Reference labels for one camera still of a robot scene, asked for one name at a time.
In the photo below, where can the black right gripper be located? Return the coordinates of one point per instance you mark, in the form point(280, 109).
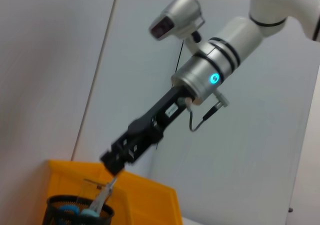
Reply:
point(170, 107)

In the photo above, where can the silver ballpoint pen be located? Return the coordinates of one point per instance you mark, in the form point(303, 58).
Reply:
point(102, 195)

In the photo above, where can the clear plastic ruler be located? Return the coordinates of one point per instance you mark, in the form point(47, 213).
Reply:
point(87, 190)

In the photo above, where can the blue scissors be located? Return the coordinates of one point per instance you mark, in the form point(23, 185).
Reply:
point(67, 208)

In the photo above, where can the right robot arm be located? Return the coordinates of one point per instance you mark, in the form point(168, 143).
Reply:
point(237, 40)

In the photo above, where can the black mesh pen cup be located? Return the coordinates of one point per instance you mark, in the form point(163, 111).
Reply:
point(75, 218)

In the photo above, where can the yellow plastic storage bin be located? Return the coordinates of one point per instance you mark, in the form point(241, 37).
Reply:
point(150, 197)

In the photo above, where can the small dark wall knob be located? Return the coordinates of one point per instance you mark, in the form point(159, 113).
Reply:
point(290, 210)

